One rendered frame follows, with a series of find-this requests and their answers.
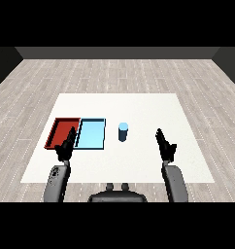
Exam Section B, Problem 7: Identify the red shallow open box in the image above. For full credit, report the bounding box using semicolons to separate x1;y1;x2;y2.
44;117;82;151

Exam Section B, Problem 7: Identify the small blue can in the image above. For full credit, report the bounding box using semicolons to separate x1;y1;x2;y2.
117;122;129;143

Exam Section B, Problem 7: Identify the light blue shallow open box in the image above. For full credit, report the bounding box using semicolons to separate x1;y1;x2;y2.
73;118;107;151

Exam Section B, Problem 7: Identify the dark grey robot body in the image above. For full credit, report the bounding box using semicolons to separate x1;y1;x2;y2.
87;183;149;203

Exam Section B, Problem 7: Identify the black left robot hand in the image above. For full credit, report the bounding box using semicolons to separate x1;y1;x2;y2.
53;125;77;162

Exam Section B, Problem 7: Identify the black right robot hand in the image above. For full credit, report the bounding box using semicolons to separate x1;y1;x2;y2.
154;127;178;163

